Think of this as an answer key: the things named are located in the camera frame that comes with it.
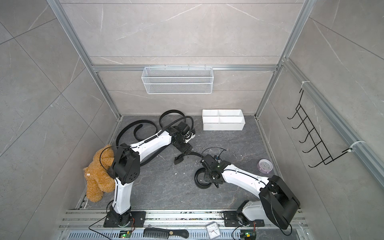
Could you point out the curled black belt with buckle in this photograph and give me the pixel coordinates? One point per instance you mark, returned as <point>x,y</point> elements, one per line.
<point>138,125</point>

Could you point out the black wire hook rack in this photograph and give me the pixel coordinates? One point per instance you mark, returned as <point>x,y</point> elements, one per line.
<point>313,135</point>

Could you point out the black comb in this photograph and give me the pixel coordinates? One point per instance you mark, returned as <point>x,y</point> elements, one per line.
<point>164,233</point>

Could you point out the brown teddy bear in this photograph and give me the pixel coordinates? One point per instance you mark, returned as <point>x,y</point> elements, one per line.
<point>96,175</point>

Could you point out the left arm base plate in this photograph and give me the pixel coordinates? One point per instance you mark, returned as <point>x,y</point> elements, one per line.
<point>135,218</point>

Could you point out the white divided storage box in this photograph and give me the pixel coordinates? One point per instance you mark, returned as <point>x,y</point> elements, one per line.
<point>223,120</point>

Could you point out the long black leather belt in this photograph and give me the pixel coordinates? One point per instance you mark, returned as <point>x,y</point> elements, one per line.
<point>198,178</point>

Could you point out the pink round container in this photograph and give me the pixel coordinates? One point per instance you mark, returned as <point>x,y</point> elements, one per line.
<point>265,166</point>

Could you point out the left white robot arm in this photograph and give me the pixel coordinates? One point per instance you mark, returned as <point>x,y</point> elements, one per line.
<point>127,164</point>

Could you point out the white wire mesh basket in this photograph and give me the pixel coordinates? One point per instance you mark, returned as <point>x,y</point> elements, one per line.
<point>178,80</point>

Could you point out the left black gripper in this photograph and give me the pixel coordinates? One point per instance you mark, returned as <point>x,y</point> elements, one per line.
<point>188,149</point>

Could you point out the small white clock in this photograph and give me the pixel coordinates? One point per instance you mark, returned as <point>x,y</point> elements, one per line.
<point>213,230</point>

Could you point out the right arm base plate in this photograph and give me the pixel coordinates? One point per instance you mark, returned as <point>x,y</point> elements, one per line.
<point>233,219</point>

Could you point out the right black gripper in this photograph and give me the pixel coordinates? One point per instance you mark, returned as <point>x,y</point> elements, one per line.
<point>207,177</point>

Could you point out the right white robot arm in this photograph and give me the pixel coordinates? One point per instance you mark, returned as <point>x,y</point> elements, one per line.
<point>277,202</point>

